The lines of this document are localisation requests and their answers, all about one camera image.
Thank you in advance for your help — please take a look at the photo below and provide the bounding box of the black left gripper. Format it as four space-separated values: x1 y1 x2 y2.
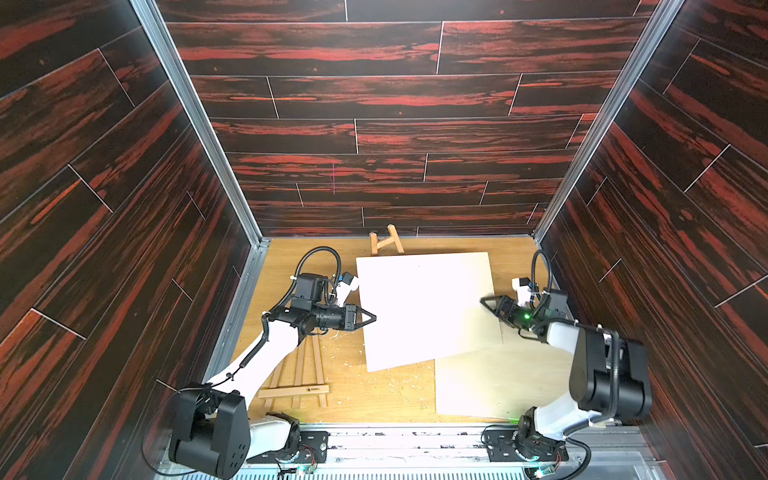
311 306 376 334

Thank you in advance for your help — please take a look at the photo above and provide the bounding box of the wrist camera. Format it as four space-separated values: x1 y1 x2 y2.
512 277 537 308
334 272 360 306

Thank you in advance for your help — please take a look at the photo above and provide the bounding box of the wooden easel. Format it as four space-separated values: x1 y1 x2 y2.
257 336 330 411
369 224 405 256

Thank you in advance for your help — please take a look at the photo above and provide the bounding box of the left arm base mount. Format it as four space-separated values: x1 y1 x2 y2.
246 430 330 465

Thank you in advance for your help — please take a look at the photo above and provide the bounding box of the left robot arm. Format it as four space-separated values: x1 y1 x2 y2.
167 266 377 479

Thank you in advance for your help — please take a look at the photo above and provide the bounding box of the pale plywood board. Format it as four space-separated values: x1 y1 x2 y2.
435 325 572 420
356 252 502 372

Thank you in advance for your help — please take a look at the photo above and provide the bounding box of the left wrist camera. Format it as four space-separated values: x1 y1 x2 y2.
334 272 360 306

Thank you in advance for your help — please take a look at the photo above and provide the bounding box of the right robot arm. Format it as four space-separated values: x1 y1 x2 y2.
480 250 653 460

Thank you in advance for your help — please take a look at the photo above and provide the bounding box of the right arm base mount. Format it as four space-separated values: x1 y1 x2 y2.
480 425 569 463

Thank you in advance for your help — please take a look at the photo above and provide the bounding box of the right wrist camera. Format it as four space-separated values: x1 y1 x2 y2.
512 277 537 308

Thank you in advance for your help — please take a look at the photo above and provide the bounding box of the front aluminium frame rail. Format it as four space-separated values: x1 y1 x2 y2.
152 422 661 480

